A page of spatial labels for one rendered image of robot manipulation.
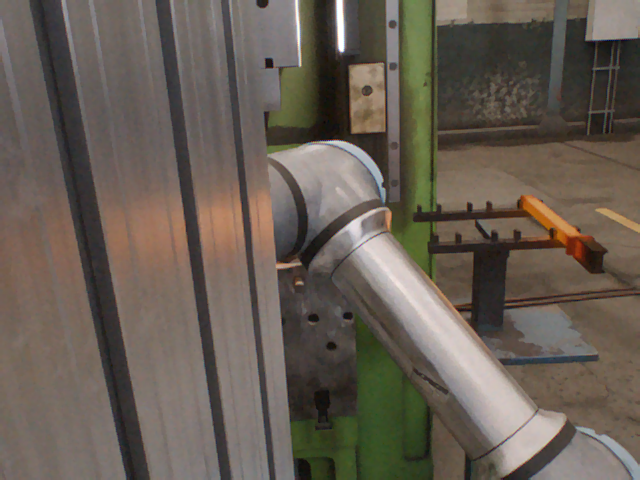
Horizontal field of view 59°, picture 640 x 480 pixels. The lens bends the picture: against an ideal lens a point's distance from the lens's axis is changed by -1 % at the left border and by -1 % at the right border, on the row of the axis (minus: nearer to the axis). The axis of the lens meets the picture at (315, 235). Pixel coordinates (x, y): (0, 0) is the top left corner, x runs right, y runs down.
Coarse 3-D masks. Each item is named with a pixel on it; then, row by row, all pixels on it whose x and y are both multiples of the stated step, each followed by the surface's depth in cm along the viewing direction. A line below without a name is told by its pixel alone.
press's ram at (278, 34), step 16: (256, 0) 124; (272, 0) 124; (288, 0) 124; (256, 16) 124; (272, 16) 125; (288, 16) 125; (272, 32) 126; (288, 32) 126; (272, 48) 127; (288, 48) 127; (288, 64) 128
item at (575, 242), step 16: (528, 208) 134; (544, 208) 128; (544, 224) 124; (560, 224) 118; (560, 240) 115; (576, 240) 108; (592, 240) 105; (576, 256) 108; (592, 256) 102; (592, 272) 101
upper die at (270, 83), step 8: (272, 64) 148; (264, 72) 128; (272, 72) 128; (264, 80) 129; (272, 80) 129; (264, 88) 129; (272, 88) 130; (264, 96) 130; (272, 96) 130; (280, 96) 160; (264, 104) 131; (272, 104) 131; (280, 104) 131
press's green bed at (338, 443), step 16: (320, 416) 153; (352, 416) 153; (304, 432) 154; (320, 432) 154; (336, 432) 154; (352, 432) 155; (304, 448) 155; (320, 448) 157; (336, 448) 157; (352, 448) 157; (304, 464) 174; (320, 464) 163; (336, 464) 158; (352, 464) 159
